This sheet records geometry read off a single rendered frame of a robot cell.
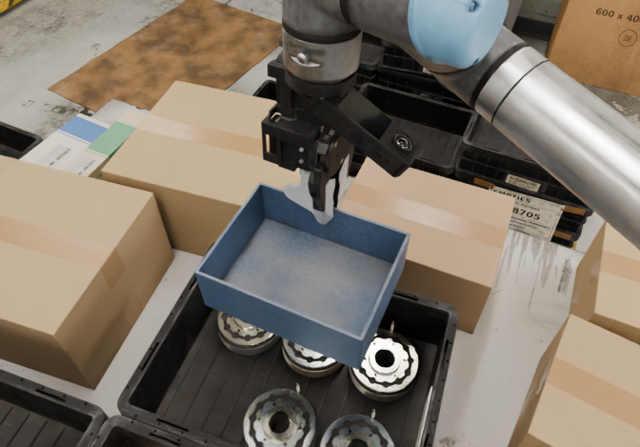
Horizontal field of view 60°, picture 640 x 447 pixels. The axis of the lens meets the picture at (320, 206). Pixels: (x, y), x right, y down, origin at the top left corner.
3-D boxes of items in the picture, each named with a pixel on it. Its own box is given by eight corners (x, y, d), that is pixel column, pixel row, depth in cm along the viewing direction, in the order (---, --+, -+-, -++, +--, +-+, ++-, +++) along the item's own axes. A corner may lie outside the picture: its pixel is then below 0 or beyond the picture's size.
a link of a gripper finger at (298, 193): (290, 209, 70) (290, 152, 63) (332, 225, 68) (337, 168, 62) (279, 224, 68) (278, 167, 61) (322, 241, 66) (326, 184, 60)
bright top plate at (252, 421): (328, 409, 78) (328, 407, 78) (294, 477, 72) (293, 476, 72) (267, 378, 81) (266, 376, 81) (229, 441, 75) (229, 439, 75)
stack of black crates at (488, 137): (570, 217, 195) (621, 118, 161) (555, 282, 177) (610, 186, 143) (459, 183, 206) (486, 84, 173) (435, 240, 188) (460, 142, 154)
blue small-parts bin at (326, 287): (404, 267, 69) (410, 233, 64) (359, 371, 60) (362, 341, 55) (264, 216, 75) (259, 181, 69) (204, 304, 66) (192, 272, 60)
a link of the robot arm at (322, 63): (375, 17, 52) (339, 55, 47) (370, 60, 56) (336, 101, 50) (305, 0, 55) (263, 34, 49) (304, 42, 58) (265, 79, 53)
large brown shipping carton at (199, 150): (345, 182, 129) (348, 115, 114) (303, 284, 111) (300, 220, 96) (191, 147, 138) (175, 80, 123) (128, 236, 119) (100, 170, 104)
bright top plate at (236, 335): (288, 297, 90) (288, 295, 90) (270, 353, 84) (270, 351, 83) (230, 285, 92) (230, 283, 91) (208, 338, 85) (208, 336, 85)
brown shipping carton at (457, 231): (495, 249, 116) (516, 197, 104) (472, 335, 103) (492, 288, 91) (363, 206, 124) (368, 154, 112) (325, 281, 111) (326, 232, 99)
